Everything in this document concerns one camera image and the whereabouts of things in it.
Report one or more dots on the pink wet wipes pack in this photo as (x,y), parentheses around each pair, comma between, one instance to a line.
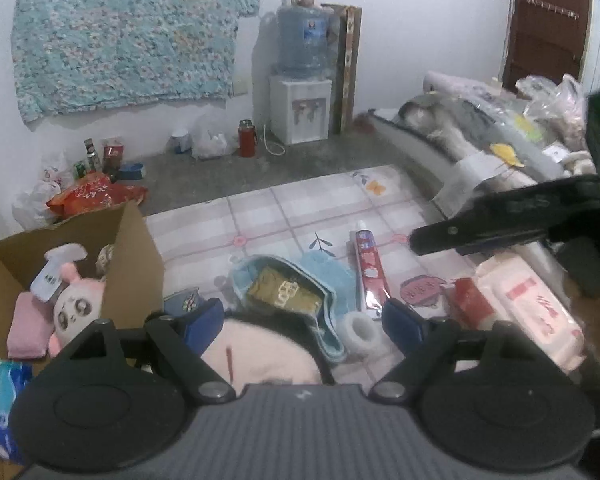
(530,310)

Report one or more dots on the small red object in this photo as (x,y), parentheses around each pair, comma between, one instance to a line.
(366,120)

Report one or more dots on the gold foil packet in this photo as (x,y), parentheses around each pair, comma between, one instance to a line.
(280,290)

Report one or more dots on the white paper label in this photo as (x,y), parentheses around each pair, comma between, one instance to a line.
(465,185)

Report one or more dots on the brown cardboard box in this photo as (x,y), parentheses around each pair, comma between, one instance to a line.
(135,260)

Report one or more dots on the white water dispenser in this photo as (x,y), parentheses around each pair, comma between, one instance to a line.
(290,110)

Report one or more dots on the folded patterned board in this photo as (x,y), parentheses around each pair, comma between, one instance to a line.
(347,70)

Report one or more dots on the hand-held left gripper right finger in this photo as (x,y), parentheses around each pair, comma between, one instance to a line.
(402,322)

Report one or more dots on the pink sponge pad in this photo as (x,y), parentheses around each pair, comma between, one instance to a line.
(27,330)

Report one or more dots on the grey blanket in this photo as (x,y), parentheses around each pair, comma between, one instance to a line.
(470,115)

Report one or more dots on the blue water jug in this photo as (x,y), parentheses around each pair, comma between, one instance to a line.
(302,40)

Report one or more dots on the red thermos flask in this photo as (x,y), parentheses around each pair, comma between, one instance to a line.
(247,140)

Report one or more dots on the clear plastic bag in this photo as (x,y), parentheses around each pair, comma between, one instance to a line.
(210,142)

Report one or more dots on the white tape roll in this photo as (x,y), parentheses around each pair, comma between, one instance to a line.
(357,332)

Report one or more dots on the floral teal wall cloth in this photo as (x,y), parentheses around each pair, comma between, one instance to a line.
(130,35)

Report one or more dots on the wall socket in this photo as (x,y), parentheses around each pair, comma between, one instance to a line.
(240,86)

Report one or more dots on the black-haired doll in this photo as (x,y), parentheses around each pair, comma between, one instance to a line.
(265,355)

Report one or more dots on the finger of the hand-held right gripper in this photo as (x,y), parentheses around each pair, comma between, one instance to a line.
(480,230)

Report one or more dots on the red snack bag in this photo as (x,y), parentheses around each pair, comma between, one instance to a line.
(90,192)

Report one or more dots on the light blue cloth pouch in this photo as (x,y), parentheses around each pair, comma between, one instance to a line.
(330,275)

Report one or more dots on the white fluffy blanket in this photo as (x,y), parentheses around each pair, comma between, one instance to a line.
(445,135)

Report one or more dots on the pile of clear plastic bags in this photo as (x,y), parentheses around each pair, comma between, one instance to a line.
(550,105)

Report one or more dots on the blue wet wipes pack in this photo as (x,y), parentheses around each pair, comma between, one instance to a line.
(2,400)

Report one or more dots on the brown wooden door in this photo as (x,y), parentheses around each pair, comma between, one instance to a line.
(545,20)

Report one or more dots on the yellow tag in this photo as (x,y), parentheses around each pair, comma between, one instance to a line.
(505,154)

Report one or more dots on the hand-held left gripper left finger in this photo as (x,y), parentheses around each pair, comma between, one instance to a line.
(205,322)

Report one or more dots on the pink round plush toy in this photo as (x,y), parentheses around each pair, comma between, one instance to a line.
(77,305)

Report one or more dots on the small white printed pack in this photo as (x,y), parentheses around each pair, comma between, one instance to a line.
(55,270)

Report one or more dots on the small white bucket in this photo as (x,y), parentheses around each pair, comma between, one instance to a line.
(181,141)

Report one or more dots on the red toothpaste tube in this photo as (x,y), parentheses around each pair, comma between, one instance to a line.
(370,265)

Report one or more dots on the grey-green scrunchie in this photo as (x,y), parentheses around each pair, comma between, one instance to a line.
(105,259)

